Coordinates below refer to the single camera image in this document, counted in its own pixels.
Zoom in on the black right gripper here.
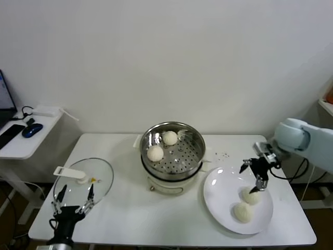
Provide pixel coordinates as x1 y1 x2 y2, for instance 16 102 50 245
239 156 272 195

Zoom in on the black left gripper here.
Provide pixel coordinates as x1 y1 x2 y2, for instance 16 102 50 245
51 183 95 243

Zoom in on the white steamed baozi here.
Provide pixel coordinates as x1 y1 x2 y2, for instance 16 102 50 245
147 145 164 162
162 131 179 146
241 186 262 206
232 202 253 224

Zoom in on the stainless steel steamer basket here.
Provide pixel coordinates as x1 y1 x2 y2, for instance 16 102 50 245
133 121 213 183

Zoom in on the stainless steel steamer pot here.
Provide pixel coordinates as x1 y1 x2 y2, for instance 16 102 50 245
142 156 207 196

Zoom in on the white round plate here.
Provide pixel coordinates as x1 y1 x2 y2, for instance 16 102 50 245
202 166 274 234

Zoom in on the white side table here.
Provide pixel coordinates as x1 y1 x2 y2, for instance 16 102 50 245
0 111 65 226

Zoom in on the white desk foot bar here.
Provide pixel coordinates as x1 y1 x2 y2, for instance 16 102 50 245
301 186 333 209

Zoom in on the blue computer mouse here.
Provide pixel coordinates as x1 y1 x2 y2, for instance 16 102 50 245
21 123 44 138

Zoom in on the black keyboard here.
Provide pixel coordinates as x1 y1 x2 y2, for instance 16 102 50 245
0 124 24 151

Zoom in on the white power adapter box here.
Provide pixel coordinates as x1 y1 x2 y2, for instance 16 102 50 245
31 105 59 117

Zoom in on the white shelf board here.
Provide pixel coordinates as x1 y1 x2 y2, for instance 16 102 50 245
316 98 333 118

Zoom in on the orange object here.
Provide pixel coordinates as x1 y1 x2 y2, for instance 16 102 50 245
323 79 333 104

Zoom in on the black laptop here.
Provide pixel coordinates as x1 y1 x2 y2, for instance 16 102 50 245
0 69 18 131

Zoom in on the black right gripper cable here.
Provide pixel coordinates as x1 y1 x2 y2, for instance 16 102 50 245
269 166 300 180

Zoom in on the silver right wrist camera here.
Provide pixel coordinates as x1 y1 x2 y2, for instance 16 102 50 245
253 141 274 157

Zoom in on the glass lid with white handle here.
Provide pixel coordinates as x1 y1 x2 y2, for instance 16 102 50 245
53 157 114 210

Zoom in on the white floor cable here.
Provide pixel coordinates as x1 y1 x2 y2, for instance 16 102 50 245
23 181 46 200

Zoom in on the white hanging cable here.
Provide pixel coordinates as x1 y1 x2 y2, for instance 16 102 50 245
300 166 315 201

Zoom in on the black floor cable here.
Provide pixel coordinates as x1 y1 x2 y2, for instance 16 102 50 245
0 187 18 227

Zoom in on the black desk cable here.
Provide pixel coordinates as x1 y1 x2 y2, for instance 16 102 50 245
10 105 36 123

